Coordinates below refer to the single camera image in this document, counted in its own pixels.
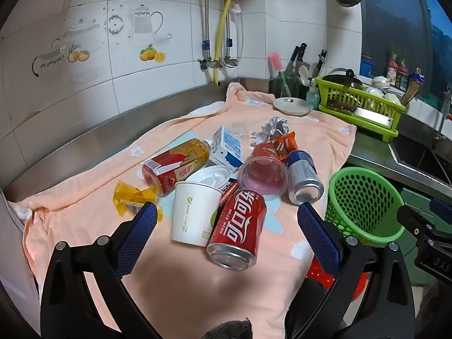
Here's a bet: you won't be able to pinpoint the green glass jar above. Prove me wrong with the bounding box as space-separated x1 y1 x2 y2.
277 71 301 99

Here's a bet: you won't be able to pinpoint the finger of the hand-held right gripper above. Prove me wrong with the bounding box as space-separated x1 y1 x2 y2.
396 205 436 235

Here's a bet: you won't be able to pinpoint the sauce bottles with red caps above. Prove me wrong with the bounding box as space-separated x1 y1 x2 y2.
386 51 411 90

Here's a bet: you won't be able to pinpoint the pink bottle brush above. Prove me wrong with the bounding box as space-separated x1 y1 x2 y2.
268 52 294 97

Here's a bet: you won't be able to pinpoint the blue silver drink can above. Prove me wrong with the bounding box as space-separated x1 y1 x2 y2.
285 150 325 205

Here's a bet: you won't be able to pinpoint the steel sink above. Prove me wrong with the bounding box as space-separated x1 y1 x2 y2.
388 132 452 186

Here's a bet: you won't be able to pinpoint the yellow plastic wrapper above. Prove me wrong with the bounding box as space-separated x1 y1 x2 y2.
113 179 164 224

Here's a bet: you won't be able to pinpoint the clear pink plastic cup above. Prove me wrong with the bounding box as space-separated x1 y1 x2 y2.
238 156 289 195

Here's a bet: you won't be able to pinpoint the white paper cup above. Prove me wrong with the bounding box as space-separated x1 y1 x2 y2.
171 181 223 248

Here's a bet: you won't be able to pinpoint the teal soap bottle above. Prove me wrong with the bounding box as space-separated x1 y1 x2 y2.
305 79 320 110

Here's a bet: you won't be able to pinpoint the red snack wrapper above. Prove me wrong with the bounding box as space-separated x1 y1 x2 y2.
250 142 286 163

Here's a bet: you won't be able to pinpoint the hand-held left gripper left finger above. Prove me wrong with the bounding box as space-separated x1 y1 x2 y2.
40 202 163 339

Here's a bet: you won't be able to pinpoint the white plastic lid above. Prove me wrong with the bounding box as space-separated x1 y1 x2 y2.
191 165 232 193

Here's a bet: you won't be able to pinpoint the braided metal hose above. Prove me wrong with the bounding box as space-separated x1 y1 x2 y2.
201 0 211 60
225 10 233 60

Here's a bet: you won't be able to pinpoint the blue storage container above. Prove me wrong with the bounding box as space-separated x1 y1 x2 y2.
360 54 374 78

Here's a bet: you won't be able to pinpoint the orange snack wrapper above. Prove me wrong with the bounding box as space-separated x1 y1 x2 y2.
273 131 299 159

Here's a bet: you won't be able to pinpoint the black pan with handle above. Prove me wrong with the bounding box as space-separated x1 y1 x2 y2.
322 69 363 90

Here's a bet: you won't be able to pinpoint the blue white milk carton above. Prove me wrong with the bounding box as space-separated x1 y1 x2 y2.
211 125 244 168

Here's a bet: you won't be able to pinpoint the green plastic dish rack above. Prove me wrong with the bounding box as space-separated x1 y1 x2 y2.
314 76 407 144

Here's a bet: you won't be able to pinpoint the metal pipe valves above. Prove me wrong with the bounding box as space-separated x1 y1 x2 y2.
198 56 238 72

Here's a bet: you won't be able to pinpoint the steel faucet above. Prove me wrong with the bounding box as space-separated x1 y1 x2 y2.
434 85 452 142

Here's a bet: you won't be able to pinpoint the black handled kitchen knife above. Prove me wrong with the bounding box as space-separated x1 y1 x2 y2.
285 43 307 73
312 50 327 78

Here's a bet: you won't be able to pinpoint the black snack wrapper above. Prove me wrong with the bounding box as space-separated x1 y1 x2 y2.
220 178 241 205

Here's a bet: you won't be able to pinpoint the silver foil paper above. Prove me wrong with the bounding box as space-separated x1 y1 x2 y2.
251 116 289 145

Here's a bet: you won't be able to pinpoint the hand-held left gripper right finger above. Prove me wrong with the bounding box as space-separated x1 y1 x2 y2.
286 202 415 339

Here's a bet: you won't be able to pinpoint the steel cleaver wooden handle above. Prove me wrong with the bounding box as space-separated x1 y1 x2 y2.
327 99 394 128

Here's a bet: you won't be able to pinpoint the yellow gas hose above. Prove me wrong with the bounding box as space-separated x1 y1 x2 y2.
213 0 236 86

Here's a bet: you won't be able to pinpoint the green perforated plastic basket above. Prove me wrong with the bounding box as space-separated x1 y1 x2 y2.
324 167 405 246

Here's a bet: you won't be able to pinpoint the white saucer plate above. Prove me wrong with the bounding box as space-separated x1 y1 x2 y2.
273 97 314 116

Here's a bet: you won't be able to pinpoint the peach floral towel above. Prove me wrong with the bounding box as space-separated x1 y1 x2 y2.
7 82 357 339

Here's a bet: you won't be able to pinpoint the red cola can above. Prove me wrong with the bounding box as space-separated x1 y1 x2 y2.
207 189 268 271

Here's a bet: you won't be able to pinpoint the dark fuzzy cloth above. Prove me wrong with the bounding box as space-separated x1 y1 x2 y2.
201 320 253 339

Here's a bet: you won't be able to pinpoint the stack of white bowls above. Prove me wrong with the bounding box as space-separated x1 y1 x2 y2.
365 76 401 106

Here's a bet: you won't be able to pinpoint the window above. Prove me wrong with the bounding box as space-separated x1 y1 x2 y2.
361 0 452 90

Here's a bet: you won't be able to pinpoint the wooden chopsticks bundle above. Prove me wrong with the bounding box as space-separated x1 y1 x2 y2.
401 81 421 107

